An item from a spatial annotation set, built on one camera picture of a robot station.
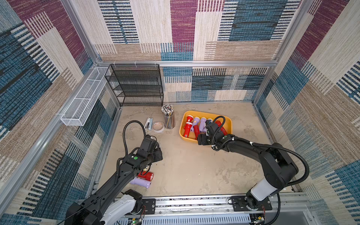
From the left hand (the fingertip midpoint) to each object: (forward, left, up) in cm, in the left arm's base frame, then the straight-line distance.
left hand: (159, 153), depth 82 cm
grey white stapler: (+26, +11, -7) cm, 29 cm away
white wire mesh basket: (+25, +54, +8) cm, 60 cm away
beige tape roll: (+25, +4, -9) cm, 27 cm away
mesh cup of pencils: (+24, -5, +9) cm, 26 cm away
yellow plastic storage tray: (+15, -20, -7) cm, 26 cm away
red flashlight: (-11, +6, -6) cm, 14 cm away
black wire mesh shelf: (+54, +21, +8) cm, 59 cm away
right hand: (+11, -29, -4) cm, 31 cm away
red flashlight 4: (+19, -42, -5) cm, 46 cm away
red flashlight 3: (+18, -24, -4) cm, 30 cm away
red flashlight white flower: (+23, -19, -2) cm, 30 cm away
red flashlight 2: (+18, -17, -6) cm, 26 cm away
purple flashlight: (-14, +10, -7) cm, 18 cm away
